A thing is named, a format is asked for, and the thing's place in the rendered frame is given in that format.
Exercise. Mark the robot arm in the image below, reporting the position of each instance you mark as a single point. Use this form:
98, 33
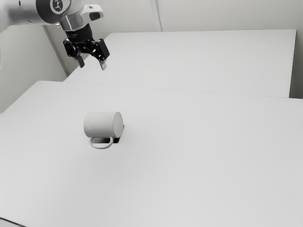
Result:
28, 11

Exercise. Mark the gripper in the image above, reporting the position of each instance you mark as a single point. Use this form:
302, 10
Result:
79, 35

